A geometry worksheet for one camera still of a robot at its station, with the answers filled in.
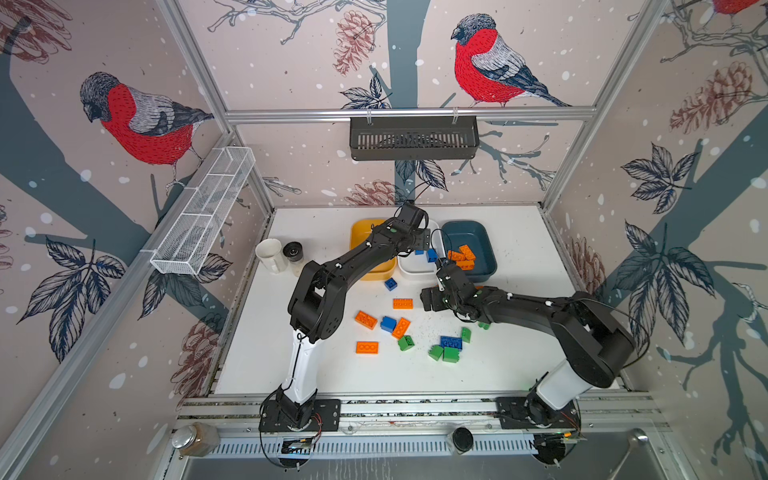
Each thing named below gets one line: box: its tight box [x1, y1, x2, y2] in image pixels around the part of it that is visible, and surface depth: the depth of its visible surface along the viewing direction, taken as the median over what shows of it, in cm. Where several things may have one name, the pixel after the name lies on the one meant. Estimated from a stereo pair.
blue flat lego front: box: [440, 336, 463, 350], surface depth 87 cm
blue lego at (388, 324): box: [380, 316, 397, 333], surface depth 90 cm
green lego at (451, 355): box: [442, 347, 460, 363], surface depth 84 cm
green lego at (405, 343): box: [398, 334, 415, 351], surface depth 86 cm
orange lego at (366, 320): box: [354, 310, 378, 330], surface depth 92 cm
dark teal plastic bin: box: [442, 220, 497, 283], surface depth 108 cm
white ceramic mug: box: [255, 238, 289, 275], surface depth 97 cm
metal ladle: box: [606, 428, 649, 480], surface depth 70 cm
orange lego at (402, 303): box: [392, 298, 414, 310], surface depth 94 cm
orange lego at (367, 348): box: [355, 342, 379, 355], surface depth 86 cm
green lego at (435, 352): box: [428, 345, 444, 361], surface depth 85 cm
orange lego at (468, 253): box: [459, 244, 476, 260], surface depth 106 cm
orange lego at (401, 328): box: [392, 317, 411, 340], surface depth 90 cm
